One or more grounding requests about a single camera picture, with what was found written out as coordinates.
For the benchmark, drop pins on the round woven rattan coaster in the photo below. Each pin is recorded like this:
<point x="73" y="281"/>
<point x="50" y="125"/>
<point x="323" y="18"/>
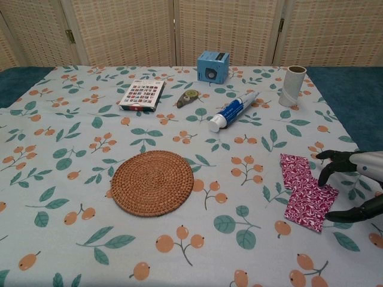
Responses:
<point x="152" y="182"/>

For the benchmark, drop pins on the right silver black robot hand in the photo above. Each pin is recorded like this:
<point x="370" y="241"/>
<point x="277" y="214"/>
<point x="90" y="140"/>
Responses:
<point x="365" y="164"/>

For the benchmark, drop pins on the flat box with colourful grid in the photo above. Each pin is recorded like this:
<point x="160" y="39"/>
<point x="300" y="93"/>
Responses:
<point x="142" y="95"/>

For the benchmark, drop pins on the correction tape dispenser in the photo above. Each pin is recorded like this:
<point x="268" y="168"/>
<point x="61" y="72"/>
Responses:
<point x="188" y="98"/>

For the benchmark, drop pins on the white cardboard tube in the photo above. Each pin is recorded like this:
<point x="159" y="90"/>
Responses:
<point x="290" y="88"/>

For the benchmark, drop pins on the blue white toothpaste tube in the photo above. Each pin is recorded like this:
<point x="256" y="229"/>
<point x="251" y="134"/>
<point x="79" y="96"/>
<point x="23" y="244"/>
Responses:
<point x="232" y="112"/>

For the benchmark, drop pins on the woven bamboo folding screen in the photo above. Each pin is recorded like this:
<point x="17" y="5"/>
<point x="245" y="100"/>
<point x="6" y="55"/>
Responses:
<point x="119" y="30"/>

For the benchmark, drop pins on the metal screen hinge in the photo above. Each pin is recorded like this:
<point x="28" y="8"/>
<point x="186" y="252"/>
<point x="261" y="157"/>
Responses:
<point x="281" y="25"/>
<point x="69" y="36"/>

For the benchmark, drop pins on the light blue cardboard box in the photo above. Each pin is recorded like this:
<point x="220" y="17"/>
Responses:
<point x="212" y="67"/>

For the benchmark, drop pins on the pink patterned cloth piece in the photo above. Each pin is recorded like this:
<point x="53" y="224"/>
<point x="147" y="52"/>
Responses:
<point x="308" y="209"/>
<point x="294" y="170"/>

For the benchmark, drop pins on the floral print tablecloth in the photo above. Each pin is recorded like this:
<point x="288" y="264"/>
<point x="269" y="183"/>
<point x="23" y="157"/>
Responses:
<point x="89" y="149"/>

